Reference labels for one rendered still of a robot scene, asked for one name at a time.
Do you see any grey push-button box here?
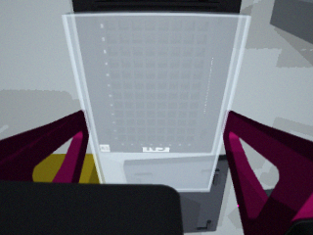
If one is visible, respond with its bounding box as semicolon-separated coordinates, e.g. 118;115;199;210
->
264;189;273;197

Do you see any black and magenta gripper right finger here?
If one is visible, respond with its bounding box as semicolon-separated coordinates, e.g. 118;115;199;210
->
223;111;313;235

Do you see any yellow open-top bin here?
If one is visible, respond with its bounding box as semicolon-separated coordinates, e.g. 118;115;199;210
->
32;154;100;183

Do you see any black multiwell plate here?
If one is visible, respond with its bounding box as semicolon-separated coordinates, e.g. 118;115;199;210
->
94;0;220;12

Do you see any black rectangular plate nest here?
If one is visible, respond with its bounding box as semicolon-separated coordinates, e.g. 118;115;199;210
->
71;0;242;13

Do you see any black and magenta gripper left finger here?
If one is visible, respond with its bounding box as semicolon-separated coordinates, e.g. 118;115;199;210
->
0;110;89;183

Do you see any grey bench mat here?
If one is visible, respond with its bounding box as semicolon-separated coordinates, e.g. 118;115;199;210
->
0;0;313;235

